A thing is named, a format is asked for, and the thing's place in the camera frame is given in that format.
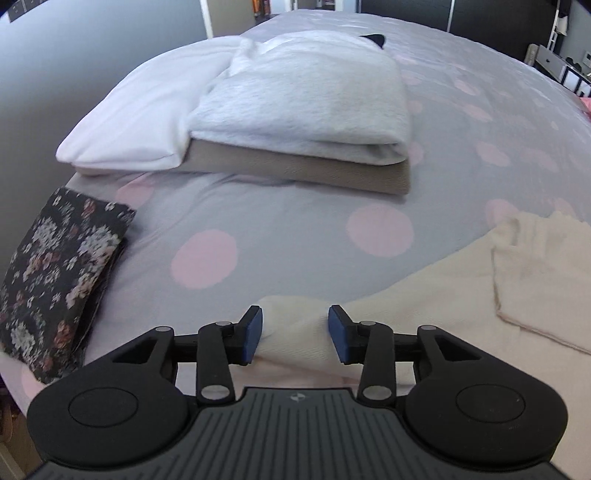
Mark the light grey folded fleece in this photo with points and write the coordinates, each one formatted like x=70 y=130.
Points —
x=304 y=97

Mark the dark wardrobe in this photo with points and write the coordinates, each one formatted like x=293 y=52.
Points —
x=406 y=11

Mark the white folded cloth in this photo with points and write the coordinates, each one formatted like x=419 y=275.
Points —
x=147 y=106

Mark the grey pink-dotted blanket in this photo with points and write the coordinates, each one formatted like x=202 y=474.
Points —
x=286 y=217

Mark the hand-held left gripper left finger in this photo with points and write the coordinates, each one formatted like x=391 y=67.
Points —
x=253 y=332

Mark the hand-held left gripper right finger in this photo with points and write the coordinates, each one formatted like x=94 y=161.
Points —
x=339 y=334

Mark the black cloth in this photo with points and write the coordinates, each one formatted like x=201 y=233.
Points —
x=375 y=40

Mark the white storage cabinet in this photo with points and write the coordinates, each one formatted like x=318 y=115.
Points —
x=554 y=64

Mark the white metal rack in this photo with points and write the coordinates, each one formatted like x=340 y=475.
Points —
x=556 y=25

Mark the cream knit garment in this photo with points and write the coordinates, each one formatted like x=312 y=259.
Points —
x=438 y=295

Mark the dark floral folded cloth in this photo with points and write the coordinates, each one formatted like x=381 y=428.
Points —
x=55 y=277

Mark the beige folded cloth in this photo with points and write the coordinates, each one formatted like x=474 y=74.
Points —
x=300 y=170

